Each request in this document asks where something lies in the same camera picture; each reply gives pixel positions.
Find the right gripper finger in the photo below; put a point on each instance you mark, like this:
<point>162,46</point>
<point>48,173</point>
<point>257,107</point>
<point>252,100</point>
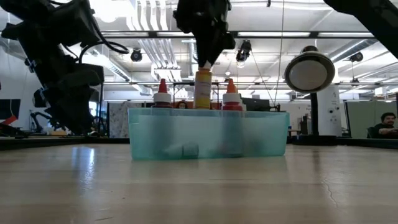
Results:
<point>217,46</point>
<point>201,49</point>

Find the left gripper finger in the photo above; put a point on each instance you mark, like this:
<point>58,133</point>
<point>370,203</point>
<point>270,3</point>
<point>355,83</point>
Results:
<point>85,77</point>
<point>59,115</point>

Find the large yellow coloring bottle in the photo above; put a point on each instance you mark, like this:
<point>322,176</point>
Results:
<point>203,90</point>

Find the large dark red bottle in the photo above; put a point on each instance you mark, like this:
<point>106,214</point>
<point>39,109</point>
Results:
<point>162,98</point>

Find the green translucent plastic tray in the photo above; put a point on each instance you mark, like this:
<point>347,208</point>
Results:
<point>264,137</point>

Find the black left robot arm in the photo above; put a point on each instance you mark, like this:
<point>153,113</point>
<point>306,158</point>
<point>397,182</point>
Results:
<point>71,21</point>

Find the black background robot arm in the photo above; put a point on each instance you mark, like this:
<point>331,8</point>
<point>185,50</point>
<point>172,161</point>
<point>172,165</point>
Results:
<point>38,119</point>

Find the black ceiling spotlight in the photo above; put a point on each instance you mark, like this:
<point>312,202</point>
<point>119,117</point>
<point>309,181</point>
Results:
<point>136,55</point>
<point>356,57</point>
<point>244,51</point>

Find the black monitor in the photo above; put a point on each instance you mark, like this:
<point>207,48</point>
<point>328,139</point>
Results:
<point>256,104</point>
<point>9,109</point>

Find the marble pattern board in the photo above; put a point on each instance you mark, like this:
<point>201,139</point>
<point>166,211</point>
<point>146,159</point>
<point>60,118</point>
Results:
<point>118,121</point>

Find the person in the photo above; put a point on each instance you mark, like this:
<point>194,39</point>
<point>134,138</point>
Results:
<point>387,119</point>
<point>182,104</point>

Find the black desk lamp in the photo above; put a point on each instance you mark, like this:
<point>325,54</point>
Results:
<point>309,73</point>

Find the ceiling light rail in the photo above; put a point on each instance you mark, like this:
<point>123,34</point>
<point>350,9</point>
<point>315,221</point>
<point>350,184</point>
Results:
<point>280,34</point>

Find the green partition wall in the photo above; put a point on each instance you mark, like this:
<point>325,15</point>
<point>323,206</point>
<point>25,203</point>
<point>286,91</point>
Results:
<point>357,121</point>

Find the black aluminium table frame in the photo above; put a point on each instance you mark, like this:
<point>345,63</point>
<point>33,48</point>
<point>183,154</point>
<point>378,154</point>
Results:
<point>357,143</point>

